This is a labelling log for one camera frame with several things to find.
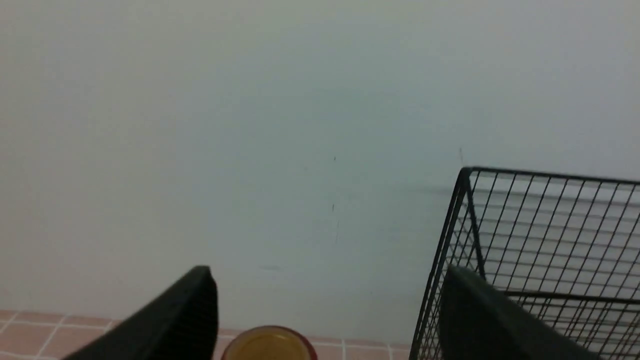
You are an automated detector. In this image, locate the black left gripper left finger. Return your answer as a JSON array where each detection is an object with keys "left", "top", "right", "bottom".
[{"left": 67, "top": 265, "right": 219, "bottom": 360}]

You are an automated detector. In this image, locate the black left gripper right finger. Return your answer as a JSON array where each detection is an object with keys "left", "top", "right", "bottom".
[{"left": 438, "top": 266, "right": 599, "bottom": 360}]

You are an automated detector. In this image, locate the black wire mesh rack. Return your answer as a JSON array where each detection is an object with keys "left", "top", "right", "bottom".
[{"left": 409, "top": 166, "right": 640, "bottom": 360}]

